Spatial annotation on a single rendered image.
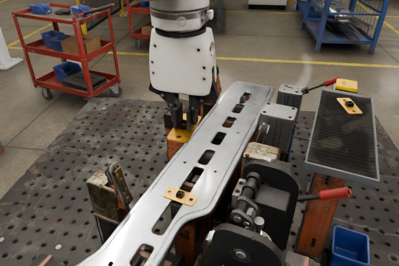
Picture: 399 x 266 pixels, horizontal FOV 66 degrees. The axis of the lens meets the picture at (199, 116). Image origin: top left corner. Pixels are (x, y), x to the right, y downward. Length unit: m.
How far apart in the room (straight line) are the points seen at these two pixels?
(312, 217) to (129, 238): 0.51
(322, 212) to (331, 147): 0.26
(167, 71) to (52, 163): 1.08
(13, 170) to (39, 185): 1.36
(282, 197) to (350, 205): 0.72
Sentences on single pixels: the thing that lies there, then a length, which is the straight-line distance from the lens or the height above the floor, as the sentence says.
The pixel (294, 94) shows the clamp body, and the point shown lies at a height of 1.06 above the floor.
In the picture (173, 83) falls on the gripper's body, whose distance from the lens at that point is 0.49.
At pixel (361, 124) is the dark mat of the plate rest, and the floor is 1.16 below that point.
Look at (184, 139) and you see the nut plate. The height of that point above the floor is 1.27.
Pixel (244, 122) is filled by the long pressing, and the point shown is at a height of 1.00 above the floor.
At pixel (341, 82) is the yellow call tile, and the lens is 1.06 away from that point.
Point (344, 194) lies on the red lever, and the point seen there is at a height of 1.15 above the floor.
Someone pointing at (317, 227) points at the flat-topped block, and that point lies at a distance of 1.00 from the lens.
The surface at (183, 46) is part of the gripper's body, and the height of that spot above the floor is 1.43.
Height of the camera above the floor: 1.58
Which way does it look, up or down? 32 degrees down
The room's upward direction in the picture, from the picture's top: straight up
